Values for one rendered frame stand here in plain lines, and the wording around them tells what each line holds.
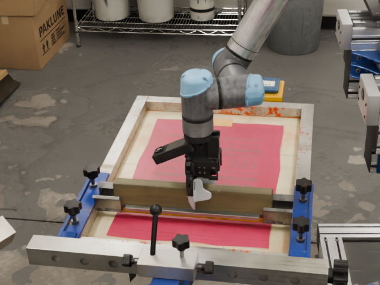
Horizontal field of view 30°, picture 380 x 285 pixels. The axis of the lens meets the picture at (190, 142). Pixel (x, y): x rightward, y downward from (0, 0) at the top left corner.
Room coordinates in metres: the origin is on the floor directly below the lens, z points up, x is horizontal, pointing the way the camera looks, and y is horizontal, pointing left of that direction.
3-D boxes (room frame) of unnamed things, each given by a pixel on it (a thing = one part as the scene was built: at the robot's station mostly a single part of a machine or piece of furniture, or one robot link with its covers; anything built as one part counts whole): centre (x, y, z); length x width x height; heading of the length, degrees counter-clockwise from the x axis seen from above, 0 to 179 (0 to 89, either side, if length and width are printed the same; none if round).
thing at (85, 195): (1.50, 0.28, 0.98); 0.30 x 0.05 x 0.07; 169
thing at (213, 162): (1.47, -0.03, 1.16); 0.09 x 0.08 x 0.12; 79
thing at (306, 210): (1.39, -0.27, 0.98); 0.30 x 0.05 x 0.07; 169
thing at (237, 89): (1.50, -0.12, 1.31); 0.11 x 0.11 x 0.08; 6
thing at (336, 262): (1.17, -0.30, 1.02); 0.07 x 0.06 x 0.07; 169
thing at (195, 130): (1.47, -0.02, 1.24); 0.08 x 0.08 x 0.05
